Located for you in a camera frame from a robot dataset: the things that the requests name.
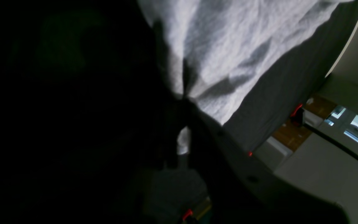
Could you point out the red blue clamp near right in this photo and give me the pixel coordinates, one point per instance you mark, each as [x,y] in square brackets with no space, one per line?
[297,118]

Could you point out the red black clamp far right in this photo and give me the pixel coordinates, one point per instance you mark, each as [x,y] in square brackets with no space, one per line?
[188,218]

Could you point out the grey t-shirt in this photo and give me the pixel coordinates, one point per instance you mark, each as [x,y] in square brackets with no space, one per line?
[214,52]

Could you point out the black table cloth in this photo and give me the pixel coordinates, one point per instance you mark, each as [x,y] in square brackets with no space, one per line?
[70,60]

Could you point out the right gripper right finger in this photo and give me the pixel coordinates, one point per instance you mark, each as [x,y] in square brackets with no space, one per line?
[241,189]

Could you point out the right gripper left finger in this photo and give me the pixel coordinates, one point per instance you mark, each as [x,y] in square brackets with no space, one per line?
[81,174]

